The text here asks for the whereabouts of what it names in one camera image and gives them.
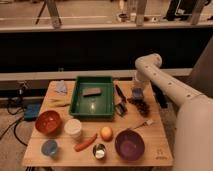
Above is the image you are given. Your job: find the black cable on floor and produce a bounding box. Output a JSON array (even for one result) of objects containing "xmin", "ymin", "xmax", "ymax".
[{"xmin": 0, "ymin": 96, "xmax": 29, "ymax": 148}]

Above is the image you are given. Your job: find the grey block in tray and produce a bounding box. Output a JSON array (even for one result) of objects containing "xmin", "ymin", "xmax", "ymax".
[{"xmin": 82, "ymin": 88, "xmax": 101, "ymax": 97}]

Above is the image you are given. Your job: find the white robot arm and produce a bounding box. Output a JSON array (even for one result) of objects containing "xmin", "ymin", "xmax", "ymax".
[{"xmin": 135, "ymin": 53, "xmax": 213, "ymax": 171}]

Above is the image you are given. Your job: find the light blue cloth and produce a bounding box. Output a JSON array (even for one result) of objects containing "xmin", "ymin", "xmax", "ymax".
[{"xmin": 54, "ymin": 80, "xmax": 67, "ymax": 95}]

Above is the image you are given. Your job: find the blue cup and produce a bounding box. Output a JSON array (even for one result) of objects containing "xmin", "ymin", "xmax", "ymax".
[{"xmin": 41, "ymin": 139, "xmax": 58, "ymax": 157}]

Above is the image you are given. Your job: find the blue box on floor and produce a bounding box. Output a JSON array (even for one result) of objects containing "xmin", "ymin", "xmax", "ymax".
[{"xmin": 24, "ymin": 103, "xmax": 41, "ymax": 121}]

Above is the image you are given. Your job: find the dark grape bunch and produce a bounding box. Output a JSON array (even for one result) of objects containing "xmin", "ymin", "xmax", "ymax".
[{"xmin": 127, "ymin": 98, "xmax": 150, "ymax": 117}]

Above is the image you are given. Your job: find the purple bowl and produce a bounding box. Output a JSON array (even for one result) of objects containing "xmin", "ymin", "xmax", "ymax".
[{"xmin": 115, "ymin": 129, "xmax": 145, "ymax": 161}]

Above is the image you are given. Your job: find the orange carrot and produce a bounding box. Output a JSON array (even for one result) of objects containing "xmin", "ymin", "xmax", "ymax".
[{"xmin": 74, "ymin": 134, "xmax": 97, "ymax": 152}]

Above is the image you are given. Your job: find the white cup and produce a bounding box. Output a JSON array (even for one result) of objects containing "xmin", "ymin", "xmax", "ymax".
[{"xmin": 64, "ymin": 119, "xmax": 82, "ymax": 138}]

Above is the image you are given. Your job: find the green plastic tray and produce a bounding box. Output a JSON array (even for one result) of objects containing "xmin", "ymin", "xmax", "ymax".
[{"xmin": 69, "ymin": 76, "xmax": 114, "ymax": 120}]

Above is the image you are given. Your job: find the red bowl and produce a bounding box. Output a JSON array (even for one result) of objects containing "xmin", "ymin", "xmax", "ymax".
[{"xmin": 35, "ymin": 110, "xmax": 62, "ymax": 135}]

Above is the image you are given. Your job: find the small metal cup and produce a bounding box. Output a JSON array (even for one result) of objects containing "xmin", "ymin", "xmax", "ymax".
[{"xmin": 93, "ymin": 144, "xmax": 106, "ymax": 160}]

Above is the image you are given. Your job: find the yellow banana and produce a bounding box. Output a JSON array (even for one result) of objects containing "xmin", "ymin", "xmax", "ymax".
[{"xmin": 49, "ymin": 98, "xmax": 70, "ymax": 107}]

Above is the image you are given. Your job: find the yellow apple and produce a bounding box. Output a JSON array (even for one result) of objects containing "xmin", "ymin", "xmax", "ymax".
[{"xmin": 100, "ymin": 126, "xmax": 113, "ymax": 141}]

